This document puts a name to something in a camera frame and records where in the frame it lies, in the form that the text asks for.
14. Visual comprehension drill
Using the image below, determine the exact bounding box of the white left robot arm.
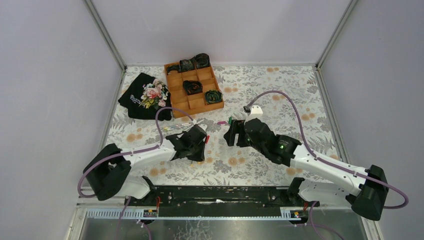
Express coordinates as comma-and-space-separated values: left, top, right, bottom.
82, 124, 208, 201

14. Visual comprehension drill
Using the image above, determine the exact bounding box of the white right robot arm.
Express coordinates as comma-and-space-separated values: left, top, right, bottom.
223, 118, 389, 221

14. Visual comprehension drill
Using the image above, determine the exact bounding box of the rolled dark tie right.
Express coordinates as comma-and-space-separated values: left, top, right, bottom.
204, 90, 223, 105

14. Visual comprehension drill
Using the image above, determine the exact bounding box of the rolled dark tie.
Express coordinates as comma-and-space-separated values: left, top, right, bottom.
204, 90, 223, 105
194, 53, 211, 70
182, 80, 203, 96

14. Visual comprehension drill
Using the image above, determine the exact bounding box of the floral patterned table cover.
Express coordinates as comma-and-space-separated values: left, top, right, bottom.
96, 64, 340, 187

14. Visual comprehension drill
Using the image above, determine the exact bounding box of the wooden compartment tray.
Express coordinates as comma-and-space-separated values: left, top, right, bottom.
164, 62, 224, 115

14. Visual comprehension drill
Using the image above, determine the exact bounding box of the rolled dark tie centre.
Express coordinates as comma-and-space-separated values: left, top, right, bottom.
182, 80, 203, 96

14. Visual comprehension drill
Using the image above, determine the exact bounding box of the black floral cloth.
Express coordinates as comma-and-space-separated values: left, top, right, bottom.
118, 73, 172, 120

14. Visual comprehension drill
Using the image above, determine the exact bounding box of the rolled dark tie back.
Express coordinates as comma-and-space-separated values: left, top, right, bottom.
194, 53, 211, 70

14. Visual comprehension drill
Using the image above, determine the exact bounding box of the dark tie back left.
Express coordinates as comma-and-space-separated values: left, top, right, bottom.
165, 59, 195, 75

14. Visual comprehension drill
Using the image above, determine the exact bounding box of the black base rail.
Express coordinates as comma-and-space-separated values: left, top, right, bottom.
124, 178, 320, 224

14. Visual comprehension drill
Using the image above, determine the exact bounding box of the aluminium frame rail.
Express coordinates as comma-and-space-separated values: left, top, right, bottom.
82, 0, 127, 71

